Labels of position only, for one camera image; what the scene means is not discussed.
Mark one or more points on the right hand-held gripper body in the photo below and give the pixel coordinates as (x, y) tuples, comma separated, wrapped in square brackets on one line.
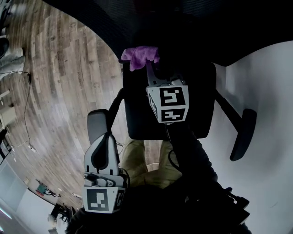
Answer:
[(171, 100)]

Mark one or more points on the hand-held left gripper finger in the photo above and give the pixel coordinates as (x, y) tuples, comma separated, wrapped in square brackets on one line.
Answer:
[(114, 160), (88, 160)]

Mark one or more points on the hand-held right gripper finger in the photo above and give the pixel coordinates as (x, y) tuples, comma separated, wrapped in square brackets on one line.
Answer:
[(172, 76), (152, 77)]

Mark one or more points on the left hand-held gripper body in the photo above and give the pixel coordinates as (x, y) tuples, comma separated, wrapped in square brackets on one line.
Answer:
[(100, 198)]

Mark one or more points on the purple cloth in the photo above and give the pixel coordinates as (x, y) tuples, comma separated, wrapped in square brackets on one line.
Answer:
[(139, 57)]

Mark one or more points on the black mesh office chair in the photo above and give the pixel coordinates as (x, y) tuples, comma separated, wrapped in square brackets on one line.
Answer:
[(183, 27)]

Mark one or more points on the person's left forearm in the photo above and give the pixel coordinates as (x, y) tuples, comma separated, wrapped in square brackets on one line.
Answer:
[(91, 221)]

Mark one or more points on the person's right forearm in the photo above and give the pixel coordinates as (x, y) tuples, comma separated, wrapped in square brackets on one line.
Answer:
[(187, 150)]

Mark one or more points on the person's khaki trousers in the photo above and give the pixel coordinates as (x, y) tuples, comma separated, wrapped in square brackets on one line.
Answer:
[(132, 160)]

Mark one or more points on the black chair seat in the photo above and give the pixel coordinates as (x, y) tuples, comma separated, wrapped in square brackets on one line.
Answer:
[(201, 102)]

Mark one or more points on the white power strip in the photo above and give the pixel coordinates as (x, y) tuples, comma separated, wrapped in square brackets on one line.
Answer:
[(32, 148)]

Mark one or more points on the person's black jacket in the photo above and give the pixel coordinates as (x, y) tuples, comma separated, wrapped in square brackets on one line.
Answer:
[(171, 210)]

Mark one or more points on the cardboard box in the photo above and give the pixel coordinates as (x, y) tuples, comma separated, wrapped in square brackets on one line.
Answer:
[(7, 116)]

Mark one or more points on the beige padded stand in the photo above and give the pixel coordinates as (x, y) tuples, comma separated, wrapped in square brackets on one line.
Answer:
[(11, 65)]

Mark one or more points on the black body-worn device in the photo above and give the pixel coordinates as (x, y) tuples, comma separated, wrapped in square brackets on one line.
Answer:
[(238, 205)]

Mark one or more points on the black round device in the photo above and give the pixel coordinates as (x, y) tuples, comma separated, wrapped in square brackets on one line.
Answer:
[(3, 48)]

